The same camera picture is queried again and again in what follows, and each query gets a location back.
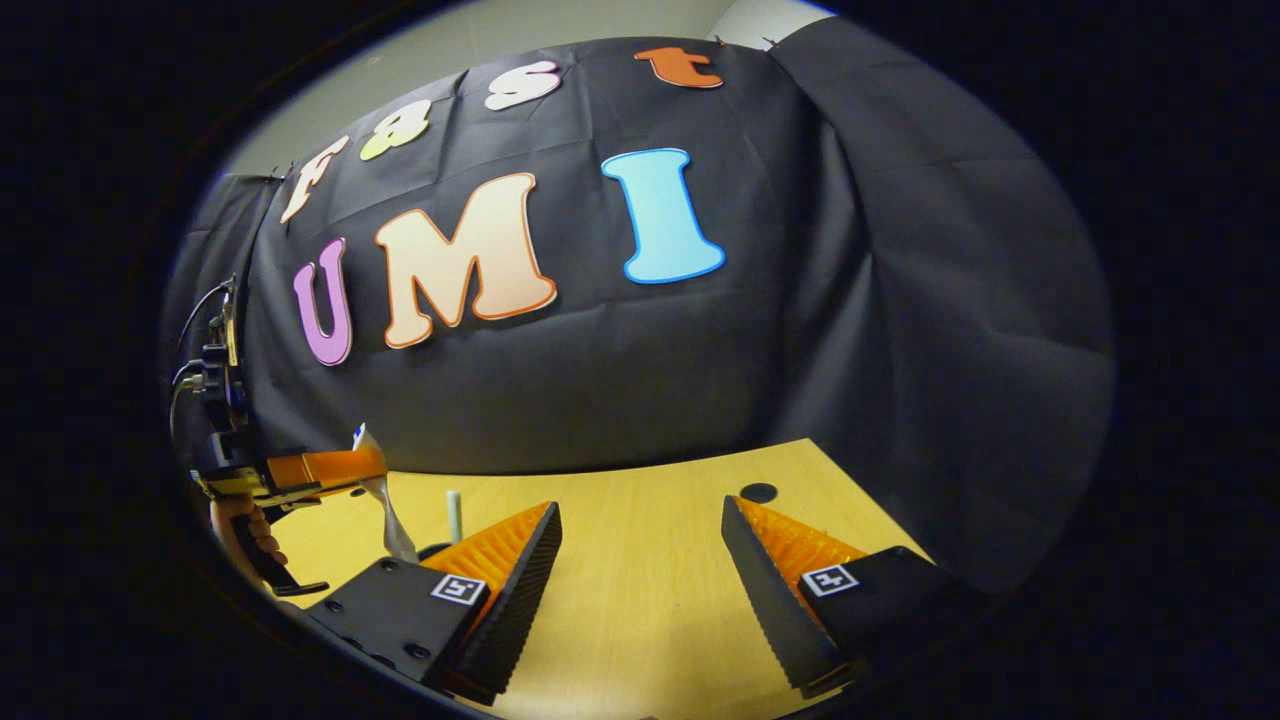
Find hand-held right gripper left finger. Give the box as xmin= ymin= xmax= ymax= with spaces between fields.
xmin=305 ymin=500 xmax=563 ymax=698

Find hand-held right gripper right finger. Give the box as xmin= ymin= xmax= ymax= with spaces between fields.
xmin=720 ymin=494 xmax=986 ymax=701

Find wooden desktop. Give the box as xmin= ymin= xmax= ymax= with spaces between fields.
xmin=262 ymin=438 xmax=936 ymax=720

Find black backdrop cloth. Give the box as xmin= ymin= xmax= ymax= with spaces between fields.
xmin=160 ymin=18 xmax=1119 ymax=601

